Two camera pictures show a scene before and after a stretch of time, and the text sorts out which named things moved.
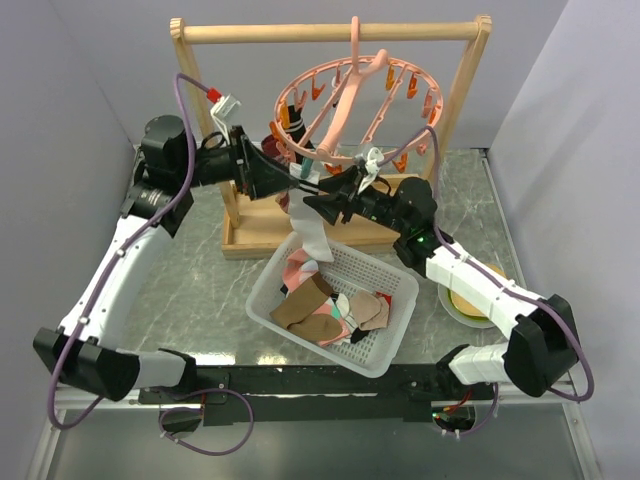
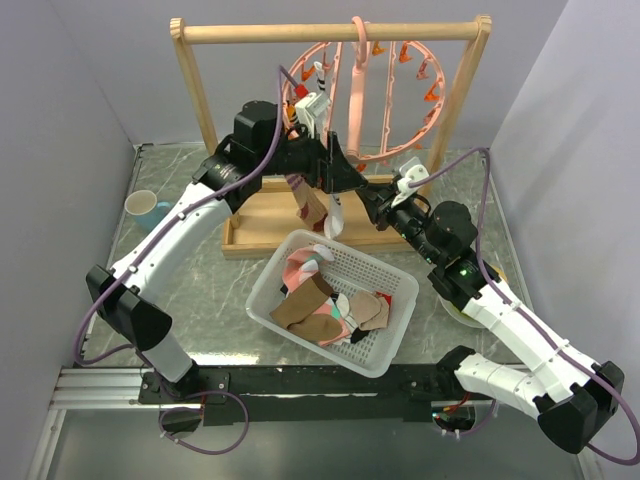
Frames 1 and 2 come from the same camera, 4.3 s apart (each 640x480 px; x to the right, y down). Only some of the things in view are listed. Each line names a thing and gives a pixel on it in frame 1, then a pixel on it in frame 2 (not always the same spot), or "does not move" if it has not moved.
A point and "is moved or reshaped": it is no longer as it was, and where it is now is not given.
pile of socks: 310,309 does not move
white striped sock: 310,222 is moved or reshaped
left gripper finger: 265,175 to 342,172
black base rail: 304,394 does not move
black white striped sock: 297,128 does not move
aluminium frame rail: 110,398 does not move
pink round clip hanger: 351,109 is moved or reshaped
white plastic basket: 353,309 does not move
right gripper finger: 328,206 to 371,200
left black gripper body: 224,163 to 301,157
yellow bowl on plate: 460,311 does not move
